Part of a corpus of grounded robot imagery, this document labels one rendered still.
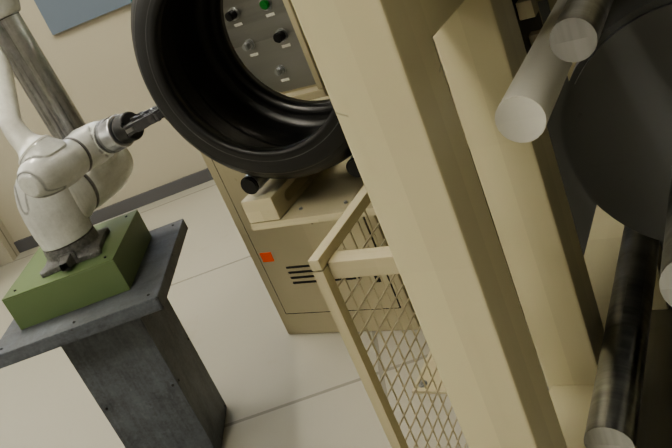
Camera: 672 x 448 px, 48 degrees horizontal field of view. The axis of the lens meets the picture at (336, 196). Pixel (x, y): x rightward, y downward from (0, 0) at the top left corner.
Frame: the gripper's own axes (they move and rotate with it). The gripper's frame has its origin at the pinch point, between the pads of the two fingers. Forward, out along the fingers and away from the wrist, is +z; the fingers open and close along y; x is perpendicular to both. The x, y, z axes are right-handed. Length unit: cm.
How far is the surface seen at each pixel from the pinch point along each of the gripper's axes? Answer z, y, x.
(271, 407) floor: -48, 14, 104
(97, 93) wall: -234, 193, 0
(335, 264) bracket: 64, -58, 21
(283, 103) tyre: 17.7, 13.0, 12.2
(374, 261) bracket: 70, -58, 22
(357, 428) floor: -13, 6, 109
